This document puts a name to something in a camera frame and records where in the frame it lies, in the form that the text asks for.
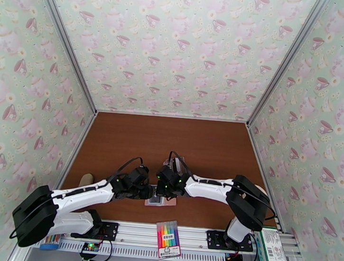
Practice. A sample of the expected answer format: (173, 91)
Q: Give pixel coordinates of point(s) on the aluminium frame post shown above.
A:
(289, 57)
(65, 40)

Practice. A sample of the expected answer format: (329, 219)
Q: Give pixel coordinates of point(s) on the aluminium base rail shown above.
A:
(140, 233)

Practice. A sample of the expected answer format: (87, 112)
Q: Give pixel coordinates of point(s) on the colourful marker pen pack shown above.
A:
(168, 238)

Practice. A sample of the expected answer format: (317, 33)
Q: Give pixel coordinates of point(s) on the clear acrylic card box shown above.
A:
(182, 165)

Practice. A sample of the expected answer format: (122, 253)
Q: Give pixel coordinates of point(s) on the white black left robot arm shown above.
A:
(80, 192)

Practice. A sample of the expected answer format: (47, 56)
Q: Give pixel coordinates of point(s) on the green white printed carton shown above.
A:
(271, 246)

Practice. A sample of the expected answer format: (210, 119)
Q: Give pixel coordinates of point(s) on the pink card holder wallet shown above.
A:
(170, 203)

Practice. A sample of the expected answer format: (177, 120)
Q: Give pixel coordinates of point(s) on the white masking tape roll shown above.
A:
(262, 190)

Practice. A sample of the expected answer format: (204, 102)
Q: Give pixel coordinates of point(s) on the aluminium table edge rail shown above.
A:
(263, 171)
(73, 156)
(173, 116)

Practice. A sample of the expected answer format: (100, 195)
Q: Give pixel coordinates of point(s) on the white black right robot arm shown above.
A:
(211, 191)

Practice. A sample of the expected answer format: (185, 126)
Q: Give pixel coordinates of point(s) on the blue marker box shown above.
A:
(50, 245)

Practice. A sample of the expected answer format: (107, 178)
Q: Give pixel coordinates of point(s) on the small circuit board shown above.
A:
(90, 247)

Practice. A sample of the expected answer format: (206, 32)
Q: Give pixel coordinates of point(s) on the beige tape roll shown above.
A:
(86, 180)

